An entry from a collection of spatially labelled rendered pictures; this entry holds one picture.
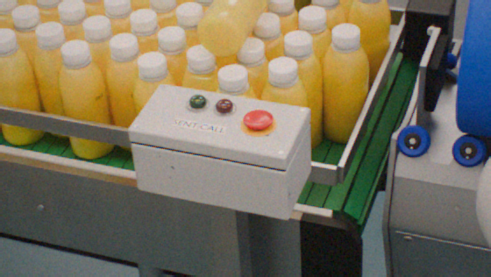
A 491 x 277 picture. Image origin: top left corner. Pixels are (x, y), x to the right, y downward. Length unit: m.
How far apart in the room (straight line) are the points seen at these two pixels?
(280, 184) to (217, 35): 0.26
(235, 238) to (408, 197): 0.27
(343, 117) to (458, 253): 0.26
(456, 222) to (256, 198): 0.34
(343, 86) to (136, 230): 0.38
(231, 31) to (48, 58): 0.29
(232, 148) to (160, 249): 0.38
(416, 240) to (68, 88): 0.54
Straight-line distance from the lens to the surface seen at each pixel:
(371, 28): 1.48
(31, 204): 1.54
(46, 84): 1.46
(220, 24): 1.30
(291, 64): 1.30
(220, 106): 1.18
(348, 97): 1.39
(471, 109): 1.26
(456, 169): 1.37
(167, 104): 1.21
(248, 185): 1.16
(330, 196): 1.36
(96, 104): 1.41
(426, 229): 1.41
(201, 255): 1.45
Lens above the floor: 1.81
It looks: 39 degrees down
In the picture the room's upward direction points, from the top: 4 degrees counter-clockwise
